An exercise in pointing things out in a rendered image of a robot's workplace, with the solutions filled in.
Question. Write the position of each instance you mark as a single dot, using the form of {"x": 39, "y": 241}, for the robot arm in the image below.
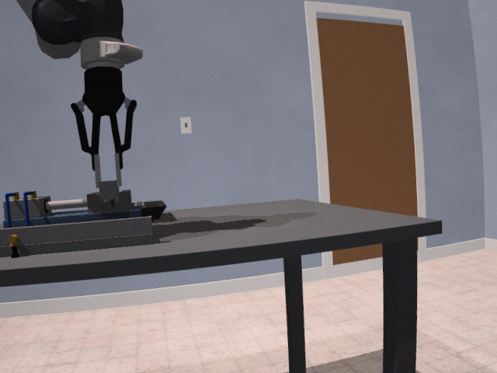
{"x": 97, "y": 24}

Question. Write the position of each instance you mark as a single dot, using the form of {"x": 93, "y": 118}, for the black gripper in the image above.
{"x": 104, "y": 96}

